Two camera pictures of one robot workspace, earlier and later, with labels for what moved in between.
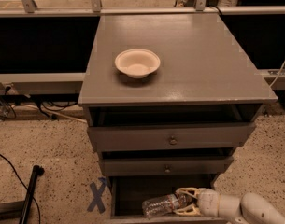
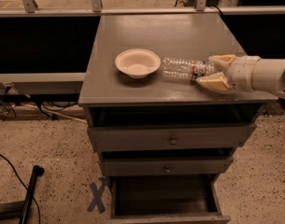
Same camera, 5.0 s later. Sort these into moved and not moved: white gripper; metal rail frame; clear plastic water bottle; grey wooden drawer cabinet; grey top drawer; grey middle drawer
Moved: clear plastic water bottle; white gripper
Not moved: grey top drawer; metal rail frame; grey middle drawer; grey wooden drawer cabinet
